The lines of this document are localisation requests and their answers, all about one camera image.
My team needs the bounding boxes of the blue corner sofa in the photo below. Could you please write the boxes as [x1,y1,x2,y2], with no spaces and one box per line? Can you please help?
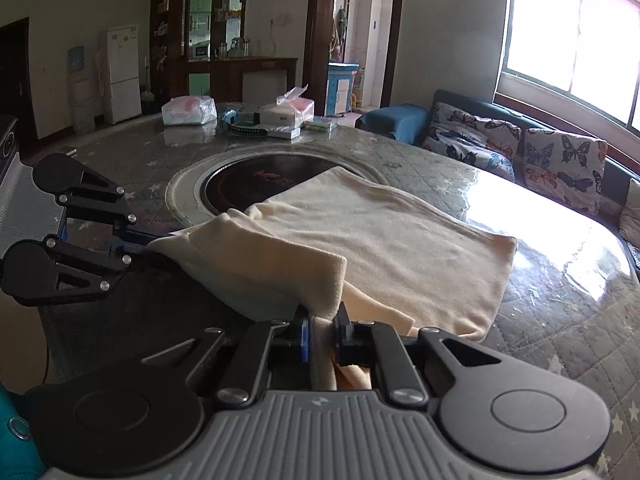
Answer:
[355,90,639,266]

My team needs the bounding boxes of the teal black brush tool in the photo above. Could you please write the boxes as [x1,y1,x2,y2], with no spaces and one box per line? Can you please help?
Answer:
[219,110,268,138]

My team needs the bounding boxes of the white pink tissue box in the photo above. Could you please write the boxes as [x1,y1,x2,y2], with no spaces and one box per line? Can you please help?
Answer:
[259,86,314,128]

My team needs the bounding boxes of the green framed window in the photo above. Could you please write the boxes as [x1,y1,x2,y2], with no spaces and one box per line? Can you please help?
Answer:
[498,0,639,136]

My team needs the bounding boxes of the pink tissue pack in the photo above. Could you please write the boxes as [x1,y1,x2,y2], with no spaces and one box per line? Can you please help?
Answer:
[162,96,217,126]

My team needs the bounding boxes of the blue children cabinet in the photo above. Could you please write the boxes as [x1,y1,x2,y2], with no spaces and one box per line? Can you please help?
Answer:
[324,62,359,116]

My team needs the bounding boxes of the white refrigerator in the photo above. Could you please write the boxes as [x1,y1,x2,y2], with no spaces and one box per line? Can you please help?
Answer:
[104,25,141,125]

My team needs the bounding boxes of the cream beige garment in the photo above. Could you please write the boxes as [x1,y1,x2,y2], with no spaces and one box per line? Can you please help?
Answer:
[150,167,518,390]

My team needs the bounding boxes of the round black induction cooktop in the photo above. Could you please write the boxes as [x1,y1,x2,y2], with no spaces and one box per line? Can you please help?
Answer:
[201,153,336,214]

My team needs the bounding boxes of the flat butterfly pillow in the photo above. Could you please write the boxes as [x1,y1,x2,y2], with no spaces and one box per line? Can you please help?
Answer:
[422,102,522,182]

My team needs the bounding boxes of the green small book stack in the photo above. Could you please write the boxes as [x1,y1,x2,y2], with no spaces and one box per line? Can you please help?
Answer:
[303,116,337,133]

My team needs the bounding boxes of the dark wood sideboard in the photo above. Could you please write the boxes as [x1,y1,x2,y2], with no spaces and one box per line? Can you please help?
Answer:
[208,58,297,106]

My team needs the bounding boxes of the upright butterfly pillow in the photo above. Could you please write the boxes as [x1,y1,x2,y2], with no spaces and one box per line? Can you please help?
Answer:
[523,128,608,217]

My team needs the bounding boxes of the dark wood display cabinet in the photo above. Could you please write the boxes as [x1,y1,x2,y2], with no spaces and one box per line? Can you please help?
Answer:
[149,0,245,104]

